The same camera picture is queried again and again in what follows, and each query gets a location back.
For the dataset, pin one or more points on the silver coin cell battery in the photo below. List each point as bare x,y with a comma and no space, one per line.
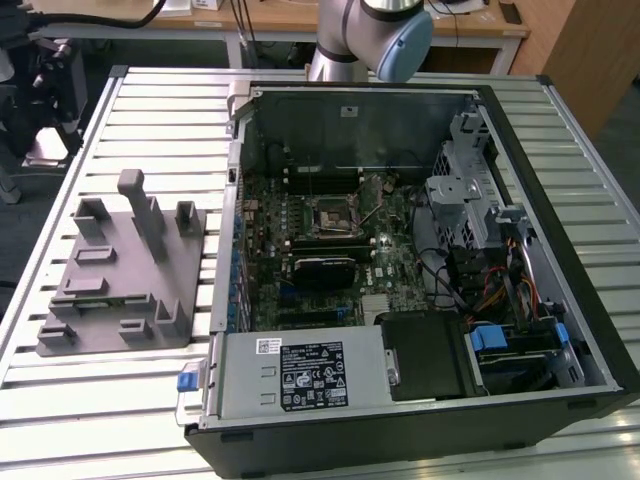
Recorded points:
387,186

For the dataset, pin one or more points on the wooden cabinet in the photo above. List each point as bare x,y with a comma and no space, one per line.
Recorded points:
590,60

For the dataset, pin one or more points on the black graphics card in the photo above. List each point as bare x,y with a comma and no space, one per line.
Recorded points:
325,275

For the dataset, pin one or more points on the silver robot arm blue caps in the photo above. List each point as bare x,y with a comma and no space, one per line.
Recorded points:
350,30

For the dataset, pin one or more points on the small black device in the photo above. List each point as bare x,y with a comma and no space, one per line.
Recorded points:
510,12

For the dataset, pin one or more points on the CPU socket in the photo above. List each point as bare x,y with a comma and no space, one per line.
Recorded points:
332,217

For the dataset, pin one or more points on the perforated metal disk bay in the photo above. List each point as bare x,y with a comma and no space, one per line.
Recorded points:
450,195

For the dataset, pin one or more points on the grey plastic parts rack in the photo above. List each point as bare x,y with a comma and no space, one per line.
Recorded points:
140,290

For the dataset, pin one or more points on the white labelled box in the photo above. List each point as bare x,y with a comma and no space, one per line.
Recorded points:
207,4

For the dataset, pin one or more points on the green motherboard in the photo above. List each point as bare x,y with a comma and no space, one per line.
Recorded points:
400,280

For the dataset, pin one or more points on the blue plastic latch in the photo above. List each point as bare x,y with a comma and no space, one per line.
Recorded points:
189,381

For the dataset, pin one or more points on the silver finned chipset heatsink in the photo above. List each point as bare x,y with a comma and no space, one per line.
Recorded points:
376,306

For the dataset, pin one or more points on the long black expansion slot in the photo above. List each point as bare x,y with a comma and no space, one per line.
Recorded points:
310,317

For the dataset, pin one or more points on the wooden desk white legs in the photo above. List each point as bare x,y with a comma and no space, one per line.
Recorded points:
225,22

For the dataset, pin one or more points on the hard disk in blue carrier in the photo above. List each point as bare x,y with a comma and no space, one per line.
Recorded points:
482,337

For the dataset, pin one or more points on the silver power supply box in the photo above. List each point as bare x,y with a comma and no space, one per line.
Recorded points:
240,380

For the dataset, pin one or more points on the black metal PC case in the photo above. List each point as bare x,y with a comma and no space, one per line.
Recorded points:
450,445

